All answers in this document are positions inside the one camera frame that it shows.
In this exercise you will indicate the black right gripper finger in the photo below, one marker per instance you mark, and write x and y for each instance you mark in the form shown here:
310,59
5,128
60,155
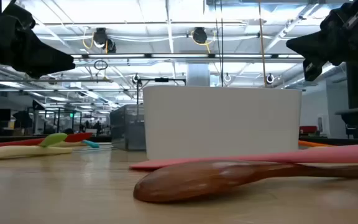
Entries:
315,46

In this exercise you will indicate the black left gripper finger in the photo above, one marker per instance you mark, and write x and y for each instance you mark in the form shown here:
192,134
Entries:
42,59

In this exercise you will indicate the green silicone spoon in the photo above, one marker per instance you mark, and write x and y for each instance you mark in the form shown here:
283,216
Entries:
53,139

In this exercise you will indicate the red silicone spoon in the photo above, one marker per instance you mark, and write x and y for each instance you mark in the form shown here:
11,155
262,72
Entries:
76,137

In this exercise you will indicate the orange silicone spoon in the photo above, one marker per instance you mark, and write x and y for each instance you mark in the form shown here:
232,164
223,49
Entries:
314,143

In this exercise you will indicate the blue silicone spoon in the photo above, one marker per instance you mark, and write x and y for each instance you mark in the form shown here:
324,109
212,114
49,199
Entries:
91,144

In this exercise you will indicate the grey translucent plastic bin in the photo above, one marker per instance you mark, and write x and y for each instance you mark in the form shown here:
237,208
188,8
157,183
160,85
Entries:
127,127

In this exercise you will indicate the grey equipment cart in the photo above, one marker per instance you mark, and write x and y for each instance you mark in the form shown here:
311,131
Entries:
357,115

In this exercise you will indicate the red box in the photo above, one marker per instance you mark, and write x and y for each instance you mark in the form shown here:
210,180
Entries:
308,129

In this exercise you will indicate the pink silicone spoon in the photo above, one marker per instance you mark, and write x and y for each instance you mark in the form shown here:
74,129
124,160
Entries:
322,155

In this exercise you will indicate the white plastic bin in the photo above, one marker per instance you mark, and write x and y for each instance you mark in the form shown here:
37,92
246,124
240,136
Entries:
222,124

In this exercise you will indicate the brown wooden spoon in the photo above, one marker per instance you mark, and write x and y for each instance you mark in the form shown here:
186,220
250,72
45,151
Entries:
197,182

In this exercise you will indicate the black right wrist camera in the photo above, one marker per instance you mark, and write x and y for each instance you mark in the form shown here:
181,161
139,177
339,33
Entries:
313,72

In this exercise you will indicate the black camera gantry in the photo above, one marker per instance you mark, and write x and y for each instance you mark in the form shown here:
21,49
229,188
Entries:
162,80

